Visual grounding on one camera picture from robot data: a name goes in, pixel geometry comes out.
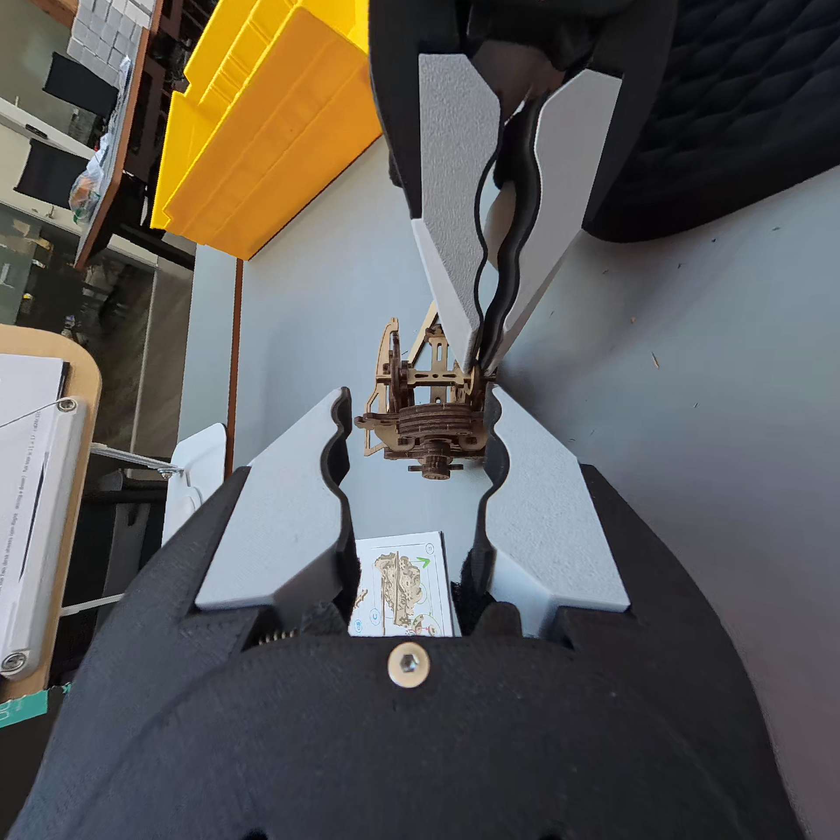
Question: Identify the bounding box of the white clip bar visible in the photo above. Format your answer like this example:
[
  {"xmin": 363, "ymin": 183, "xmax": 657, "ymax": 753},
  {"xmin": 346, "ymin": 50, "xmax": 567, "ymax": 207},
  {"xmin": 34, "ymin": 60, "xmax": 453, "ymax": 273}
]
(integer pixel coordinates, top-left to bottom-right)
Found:
[{"xmin": 0, "ymin": 395, "xmax": 91, "ymax": 681}]

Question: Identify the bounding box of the clear plastic bag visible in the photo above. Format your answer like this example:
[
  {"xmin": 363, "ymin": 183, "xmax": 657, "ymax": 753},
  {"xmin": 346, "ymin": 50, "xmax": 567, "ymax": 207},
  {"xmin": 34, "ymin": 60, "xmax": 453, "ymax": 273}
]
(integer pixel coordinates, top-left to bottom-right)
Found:
[{"xmin": 67, "ymin": 154, "xmax": 114, "ymax": 227}]

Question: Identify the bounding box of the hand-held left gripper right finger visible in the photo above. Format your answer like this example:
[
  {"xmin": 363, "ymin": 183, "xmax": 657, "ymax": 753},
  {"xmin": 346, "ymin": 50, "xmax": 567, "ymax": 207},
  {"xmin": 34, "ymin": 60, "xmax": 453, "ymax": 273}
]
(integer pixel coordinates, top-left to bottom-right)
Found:
[{"xmin": 453, "ymin": 384, "xmax": 632, "ymax": 637}]

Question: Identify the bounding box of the wooden mechanical model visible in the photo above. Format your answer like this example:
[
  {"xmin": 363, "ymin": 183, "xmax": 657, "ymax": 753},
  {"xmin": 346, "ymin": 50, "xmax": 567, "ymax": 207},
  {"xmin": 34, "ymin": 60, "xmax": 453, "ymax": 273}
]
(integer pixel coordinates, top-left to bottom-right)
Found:
[{"xmin": 354, "ymin": 302, "xmax": 503, "ymax": 481}]

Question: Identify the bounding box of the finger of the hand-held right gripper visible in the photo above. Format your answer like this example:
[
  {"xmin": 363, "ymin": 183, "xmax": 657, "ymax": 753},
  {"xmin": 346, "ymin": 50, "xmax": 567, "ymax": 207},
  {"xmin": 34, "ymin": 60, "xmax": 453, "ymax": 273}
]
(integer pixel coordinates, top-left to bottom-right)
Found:
[
  {"xmin": 478, "ymin": 69, "xmax": 623, "ymax": 380},
  {"xmin": 411, "ymin": 52, "xmax": 508, "ymax": 374}
]

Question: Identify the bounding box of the assembly instruction booklet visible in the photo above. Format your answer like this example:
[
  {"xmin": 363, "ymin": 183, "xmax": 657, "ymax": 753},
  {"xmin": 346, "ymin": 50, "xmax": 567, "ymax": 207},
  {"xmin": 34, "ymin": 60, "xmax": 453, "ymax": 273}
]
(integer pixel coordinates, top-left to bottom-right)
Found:
[{"xmin": 348, "ymin": 529, "xmax": 455, "ymax": 639}]

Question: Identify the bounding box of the black chair back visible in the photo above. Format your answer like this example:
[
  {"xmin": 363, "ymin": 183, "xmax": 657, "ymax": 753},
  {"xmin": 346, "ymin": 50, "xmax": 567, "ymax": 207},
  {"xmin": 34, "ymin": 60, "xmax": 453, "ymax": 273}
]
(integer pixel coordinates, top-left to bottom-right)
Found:
[
  {"xmin": 42, "ymin": 51, "xmax": 120, "ymax": 120},
  {"xmin": 14, "ymin": 138, "xmax": 91, "ymax": 211}
]

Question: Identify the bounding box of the black honeycomb cushion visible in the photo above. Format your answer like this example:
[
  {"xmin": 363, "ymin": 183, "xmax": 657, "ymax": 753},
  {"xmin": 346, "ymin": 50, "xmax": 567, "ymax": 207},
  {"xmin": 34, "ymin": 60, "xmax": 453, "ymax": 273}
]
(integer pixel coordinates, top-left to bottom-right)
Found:
[{"xmin": 581, "ymin": 0, "xmax": 840, "ymax": 244}]

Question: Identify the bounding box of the grey desk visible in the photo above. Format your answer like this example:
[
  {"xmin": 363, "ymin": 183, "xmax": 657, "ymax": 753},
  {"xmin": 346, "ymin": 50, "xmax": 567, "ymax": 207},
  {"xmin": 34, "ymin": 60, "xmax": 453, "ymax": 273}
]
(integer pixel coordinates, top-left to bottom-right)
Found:
[{"xmin": 233, "ymin": 121, "xmax": 840, "ymax": 840}]

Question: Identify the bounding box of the printed paper sheet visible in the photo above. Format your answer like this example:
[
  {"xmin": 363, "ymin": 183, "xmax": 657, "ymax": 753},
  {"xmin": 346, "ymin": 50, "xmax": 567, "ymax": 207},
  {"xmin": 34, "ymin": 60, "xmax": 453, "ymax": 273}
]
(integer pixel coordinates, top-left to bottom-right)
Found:
[{"xmin": 0, "ymin": 354, "xmax": 72, "ymax": 654}]

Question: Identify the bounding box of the black and teal kit box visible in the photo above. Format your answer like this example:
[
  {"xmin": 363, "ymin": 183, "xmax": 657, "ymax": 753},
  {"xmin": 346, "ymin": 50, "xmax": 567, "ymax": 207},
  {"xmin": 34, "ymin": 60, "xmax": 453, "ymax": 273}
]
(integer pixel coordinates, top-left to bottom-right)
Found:
[{"xmin": 0, "ymin": 684, "xmax": 71, "ymax": 731}]

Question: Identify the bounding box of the white plastic plate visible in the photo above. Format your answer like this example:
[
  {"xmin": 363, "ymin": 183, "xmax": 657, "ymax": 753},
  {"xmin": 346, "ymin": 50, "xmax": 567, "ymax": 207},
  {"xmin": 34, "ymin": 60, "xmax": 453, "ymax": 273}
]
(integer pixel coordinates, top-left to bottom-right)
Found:
[{"xmin": 161, "ymin": 422, "xmax": 228, "ymax": 549}]

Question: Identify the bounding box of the yellow plastic bin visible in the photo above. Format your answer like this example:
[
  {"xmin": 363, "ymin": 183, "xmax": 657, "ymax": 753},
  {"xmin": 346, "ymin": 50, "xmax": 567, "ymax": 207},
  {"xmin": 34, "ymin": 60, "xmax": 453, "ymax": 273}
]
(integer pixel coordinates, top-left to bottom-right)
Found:
[{"xmin": 150, "ymin": 0, "xmax": 385, "ymax": 262}]

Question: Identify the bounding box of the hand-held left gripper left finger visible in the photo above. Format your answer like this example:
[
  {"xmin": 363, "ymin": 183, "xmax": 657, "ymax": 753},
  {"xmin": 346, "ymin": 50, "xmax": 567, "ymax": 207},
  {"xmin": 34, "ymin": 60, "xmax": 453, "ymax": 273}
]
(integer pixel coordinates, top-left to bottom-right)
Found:
[{"xmin": 196, "ymin": 386, "xmax": 363, "ymax": 634}]

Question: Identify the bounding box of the stack of grey blocks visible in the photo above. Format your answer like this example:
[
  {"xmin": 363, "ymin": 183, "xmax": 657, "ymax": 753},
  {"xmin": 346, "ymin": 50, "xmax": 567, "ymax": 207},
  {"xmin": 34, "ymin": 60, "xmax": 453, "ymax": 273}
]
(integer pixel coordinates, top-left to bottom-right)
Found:
[{"xmin": 67, "ymin": 0, "xmax": 164, "ymax": 74}]

